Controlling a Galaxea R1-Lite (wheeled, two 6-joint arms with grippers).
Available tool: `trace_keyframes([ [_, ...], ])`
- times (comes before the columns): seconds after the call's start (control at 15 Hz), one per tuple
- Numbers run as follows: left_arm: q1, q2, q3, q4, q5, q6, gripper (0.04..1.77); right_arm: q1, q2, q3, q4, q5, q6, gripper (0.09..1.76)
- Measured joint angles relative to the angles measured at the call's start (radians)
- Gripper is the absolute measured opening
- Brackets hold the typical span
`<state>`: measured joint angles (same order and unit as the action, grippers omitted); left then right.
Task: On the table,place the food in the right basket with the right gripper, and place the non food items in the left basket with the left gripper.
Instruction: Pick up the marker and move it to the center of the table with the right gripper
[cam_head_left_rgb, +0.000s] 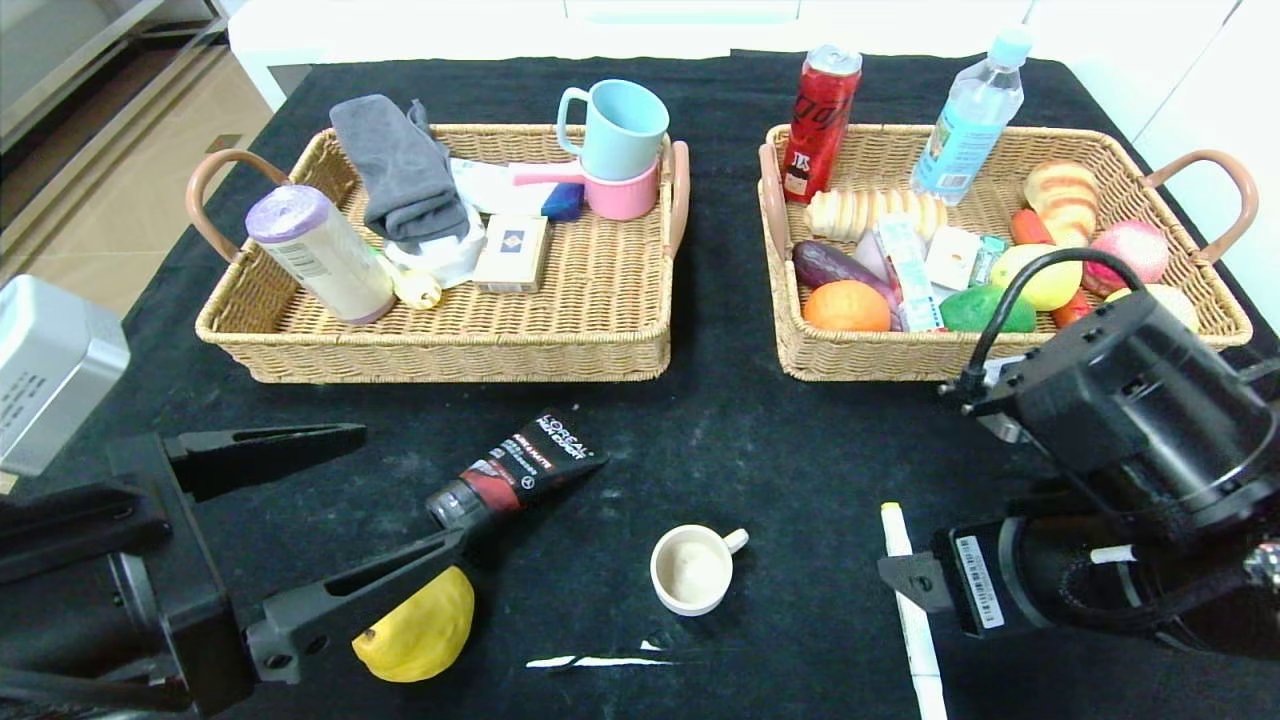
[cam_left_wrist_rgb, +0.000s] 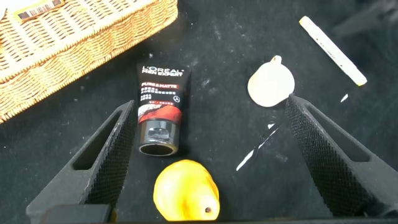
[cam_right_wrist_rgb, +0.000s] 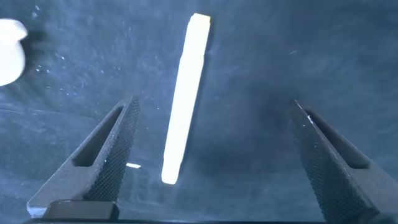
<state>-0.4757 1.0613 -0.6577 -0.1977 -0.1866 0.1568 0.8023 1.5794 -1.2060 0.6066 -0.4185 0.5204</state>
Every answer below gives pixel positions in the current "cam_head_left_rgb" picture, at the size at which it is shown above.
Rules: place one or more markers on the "orange fruit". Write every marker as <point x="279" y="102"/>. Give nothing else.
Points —
<point x="845" y="306"/>

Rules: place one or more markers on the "light blue mug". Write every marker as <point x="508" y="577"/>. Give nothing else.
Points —
<point x="625" y="128"/>

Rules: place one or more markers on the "white bottle purple cap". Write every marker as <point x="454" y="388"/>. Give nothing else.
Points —
<point x="328" y="258"/>

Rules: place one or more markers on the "cream box blue emblem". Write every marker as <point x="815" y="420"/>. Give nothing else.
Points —
<point x="512" y="253"/>

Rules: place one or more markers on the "red soda can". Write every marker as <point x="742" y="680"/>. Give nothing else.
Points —
<point x="820" y="118"/>

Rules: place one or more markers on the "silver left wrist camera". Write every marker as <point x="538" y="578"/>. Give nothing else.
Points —
<point x="55" y="375"/>

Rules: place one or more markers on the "metal shelf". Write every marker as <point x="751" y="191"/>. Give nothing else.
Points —
<point x="60" y="60"/>

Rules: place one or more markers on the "small yellow toy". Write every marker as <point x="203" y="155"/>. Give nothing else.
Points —
<point x="422" y="290"/>

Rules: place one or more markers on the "small cream cup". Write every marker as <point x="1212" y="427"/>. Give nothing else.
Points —
<point x="692" y="570"/>

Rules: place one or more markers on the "green white slim box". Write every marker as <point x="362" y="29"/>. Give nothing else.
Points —
<point x="910" y="273"/>

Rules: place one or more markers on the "yellow pear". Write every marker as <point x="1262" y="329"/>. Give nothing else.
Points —
<point x="420" y="630"/>

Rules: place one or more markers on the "black cosmetic tube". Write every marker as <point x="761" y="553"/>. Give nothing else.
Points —
<point x="530" y="460"/>

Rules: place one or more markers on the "small white packet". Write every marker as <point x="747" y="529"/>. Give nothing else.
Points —
<point x="950" y="258"/>

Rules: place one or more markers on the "white marker pen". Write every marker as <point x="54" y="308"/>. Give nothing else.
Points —
<point x="925" y="660"/>

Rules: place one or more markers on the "orange carrot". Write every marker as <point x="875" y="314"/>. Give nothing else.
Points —
<point x="1028" y="228"/>

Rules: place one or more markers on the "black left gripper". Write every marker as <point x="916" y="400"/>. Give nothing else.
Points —
<point x="190" y="570"/>

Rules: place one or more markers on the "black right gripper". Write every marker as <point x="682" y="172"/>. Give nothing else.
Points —
<point x="978" y="582"/>

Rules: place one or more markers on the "green mint gum box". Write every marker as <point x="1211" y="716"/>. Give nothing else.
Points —
<point x="988" y="260"/>

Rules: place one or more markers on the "clear water bottle blue label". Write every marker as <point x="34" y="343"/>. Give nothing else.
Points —
<point x="965" y="128"/>

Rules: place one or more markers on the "pink peach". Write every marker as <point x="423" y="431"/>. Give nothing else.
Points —
<point x="1130" y="250"/>

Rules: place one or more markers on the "white low cabinet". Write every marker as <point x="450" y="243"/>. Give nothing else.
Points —
<point x="400" y="30"/>

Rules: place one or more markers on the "small blue block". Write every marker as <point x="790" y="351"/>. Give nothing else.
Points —
<point x="563" y="202"/>

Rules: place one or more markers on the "pink cup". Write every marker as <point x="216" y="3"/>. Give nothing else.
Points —
<point x="620" y="198"/>

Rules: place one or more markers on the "croissant bread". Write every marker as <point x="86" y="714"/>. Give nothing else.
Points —
<point x="1062" y="200"/>

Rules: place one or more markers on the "white round container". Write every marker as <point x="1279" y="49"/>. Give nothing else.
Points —
<point x="450" y="256"/>

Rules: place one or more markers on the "white plastic packet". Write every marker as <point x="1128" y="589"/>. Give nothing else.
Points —
<point x="490" y="188"/>

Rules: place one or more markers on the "green fruit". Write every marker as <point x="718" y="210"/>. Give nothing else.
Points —
<point x="960" y="312"/>

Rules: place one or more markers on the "yellow lemon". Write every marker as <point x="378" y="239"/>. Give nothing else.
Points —
<point x="1050" y="285"/>
<point x="1170" y="303"/>

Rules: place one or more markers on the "purple eggplant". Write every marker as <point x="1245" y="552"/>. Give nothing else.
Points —
<point x="830" y="265"/>

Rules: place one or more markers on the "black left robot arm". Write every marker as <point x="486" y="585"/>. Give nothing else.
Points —
<point x="60" y="540"/>

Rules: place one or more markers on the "grey folded cloth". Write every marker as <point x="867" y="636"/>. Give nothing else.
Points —
<point x="400" y="168"/>

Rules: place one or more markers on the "long striped bread roll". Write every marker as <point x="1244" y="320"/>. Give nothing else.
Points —
<point x="860" y="213"/>

